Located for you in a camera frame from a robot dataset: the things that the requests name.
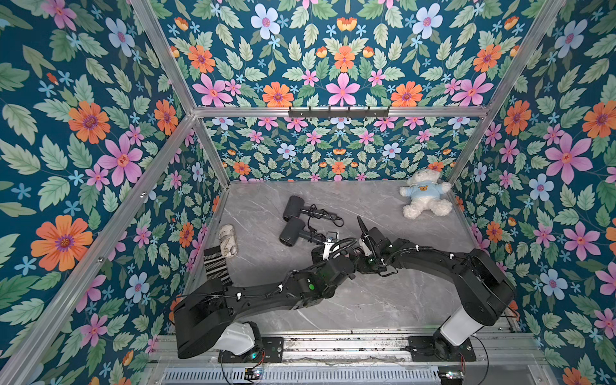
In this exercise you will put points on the black white striped sock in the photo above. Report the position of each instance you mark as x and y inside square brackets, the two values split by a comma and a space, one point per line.
[215, 265]

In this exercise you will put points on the dark grey hair dryer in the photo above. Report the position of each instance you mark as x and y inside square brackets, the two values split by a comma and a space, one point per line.
[296, 208]
[295, 228]

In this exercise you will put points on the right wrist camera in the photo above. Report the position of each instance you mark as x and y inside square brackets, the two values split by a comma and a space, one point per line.
[367, 245]

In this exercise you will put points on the small green circuit board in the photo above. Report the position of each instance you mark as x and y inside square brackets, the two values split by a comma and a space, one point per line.
[253, 374]

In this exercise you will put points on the rolled beige cloth bundle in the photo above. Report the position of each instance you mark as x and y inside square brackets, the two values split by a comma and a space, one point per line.
[228, 241]

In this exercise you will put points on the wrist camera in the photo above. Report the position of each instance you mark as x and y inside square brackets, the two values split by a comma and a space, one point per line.
[367, 245]
[329, 244]

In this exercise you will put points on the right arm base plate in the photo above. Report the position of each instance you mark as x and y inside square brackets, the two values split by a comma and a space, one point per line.
[430, 349]

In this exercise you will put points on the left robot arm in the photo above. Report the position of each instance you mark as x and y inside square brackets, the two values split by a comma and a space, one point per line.
[202, 316]

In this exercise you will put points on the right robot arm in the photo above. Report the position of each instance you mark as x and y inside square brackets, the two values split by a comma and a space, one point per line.
[484, 291]

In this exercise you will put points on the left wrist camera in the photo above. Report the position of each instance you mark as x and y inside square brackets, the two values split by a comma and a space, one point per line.
[329, 244]

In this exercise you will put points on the black hook rail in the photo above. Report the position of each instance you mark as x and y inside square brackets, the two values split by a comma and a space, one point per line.
[320, 113]

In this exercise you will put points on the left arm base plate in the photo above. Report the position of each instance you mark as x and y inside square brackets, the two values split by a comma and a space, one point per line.
[269, 350]

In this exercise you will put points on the white teddy bear blue shirt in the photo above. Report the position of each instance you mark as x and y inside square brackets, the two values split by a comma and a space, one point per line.
[426, 192]

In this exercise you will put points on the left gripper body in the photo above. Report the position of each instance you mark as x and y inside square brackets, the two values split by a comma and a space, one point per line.
[350, 268]

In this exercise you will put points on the white slotted vent strip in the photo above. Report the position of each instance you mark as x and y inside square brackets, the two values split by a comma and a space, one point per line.
[304, 375]

